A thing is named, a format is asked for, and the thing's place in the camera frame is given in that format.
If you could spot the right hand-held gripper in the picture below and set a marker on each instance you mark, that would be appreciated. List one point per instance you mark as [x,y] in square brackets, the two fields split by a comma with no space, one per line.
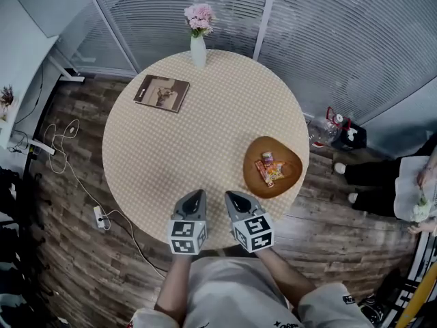
[254,232]

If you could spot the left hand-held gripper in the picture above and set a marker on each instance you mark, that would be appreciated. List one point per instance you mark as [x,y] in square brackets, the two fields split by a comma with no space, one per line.
[186,236]

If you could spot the long red snack bar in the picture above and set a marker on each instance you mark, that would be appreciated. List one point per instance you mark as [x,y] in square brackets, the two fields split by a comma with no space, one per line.
[261,169]

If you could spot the orange snack packet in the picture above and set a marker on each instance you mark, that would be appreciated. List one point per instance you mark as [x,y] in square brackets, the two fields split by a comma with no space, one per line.
[274,171]

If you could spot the pink candy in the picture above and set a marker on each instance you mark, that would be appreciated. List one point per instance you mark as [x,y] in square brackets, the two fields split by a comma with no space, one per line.
[268,156]

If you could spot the brown wooden bowl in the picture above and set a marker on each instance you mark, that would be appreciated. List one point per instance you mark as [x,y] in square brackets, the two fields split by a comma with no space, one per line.
[292,169]

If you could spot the person's right forearm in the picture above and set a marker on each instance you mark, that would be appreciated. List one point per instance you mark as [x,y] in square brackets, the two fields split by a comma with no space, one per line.
[283,275]

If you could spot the person's left forearm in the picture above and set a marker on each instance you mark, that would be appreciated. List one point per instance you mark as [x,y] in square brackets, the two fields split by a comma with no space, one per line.
[172,285]

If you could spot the round table with checkered cloth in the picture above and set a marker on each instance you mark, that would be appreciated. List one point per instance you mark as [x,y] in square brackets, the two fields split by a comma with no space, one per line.
[177,156]

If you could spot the person's white clothing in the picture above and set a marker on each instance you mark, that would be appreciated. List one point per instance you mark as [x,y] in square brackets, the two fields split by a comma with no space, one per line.
[235,296]

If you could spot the brown book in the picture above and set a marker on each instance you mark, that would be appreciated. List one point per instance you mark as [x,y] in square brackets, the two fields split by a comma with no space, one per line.
[162,93]

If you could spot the small black bag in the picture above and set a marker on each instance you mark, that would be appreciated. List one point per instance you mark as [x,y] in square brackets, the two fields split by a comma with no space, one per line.
[355,138]

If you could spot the white vase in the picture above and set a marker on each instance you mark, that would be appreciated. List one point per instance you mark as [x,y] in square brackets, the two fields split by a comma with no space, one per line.
[198,51]

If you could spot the white flower bunch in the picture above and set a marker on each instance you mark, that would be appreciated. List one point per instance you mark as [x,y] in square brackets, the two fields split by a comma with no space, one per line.
[420,210]

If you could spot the black office chair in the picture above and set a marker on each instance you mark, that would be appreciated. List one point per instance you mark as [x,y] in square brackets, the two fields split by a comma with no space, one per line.
[13,200]
[17,292]

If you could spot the black metal shelf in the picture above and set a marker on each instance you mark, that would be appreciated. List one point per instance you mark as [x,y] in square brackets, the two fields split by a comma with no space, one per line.
[409,296]

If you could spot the pink flower bunch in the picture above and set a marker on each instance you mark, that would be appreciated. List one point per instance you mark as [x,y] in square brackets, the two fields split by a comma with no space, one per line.
[200,15]

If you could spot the white desk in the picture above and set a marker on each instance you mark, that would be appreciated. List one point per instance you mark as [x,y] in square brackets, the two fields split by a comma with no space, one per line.
[30,80]

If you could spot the small reddish dried plant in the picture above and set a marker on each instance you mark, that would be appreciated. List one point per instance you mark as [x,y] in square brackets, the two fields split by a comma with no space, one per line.
[7,96]

